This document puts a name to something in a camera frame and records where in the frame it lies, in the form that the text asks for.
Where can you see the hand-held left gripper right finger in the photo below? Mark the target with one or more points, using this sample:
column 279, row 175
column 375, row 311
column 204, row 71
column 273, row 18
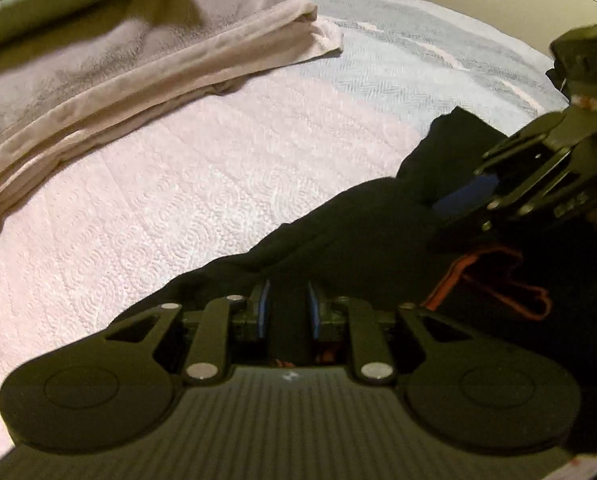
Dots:
column 312, row 311

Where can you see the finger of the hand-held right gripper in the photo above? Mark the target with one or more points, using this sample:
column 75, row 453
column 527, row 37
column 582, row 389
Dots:
column 523, row 142
column 458, row 202

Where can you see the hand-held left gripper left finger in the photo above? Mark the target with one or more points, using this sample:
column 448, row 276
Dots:
column 264, row 310

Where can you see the black shirt with orange trim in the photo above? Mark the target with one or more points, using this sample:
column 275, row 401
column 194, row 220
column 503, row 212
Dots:
column 358, row 240

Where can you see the pale pink quilted bedspread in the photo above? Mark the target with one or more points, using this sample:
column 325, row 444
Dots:
column 168, row 200

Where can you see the folded beige blanket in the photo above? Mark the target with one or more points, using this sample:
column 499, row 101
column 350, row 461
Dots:
column 108, row 75

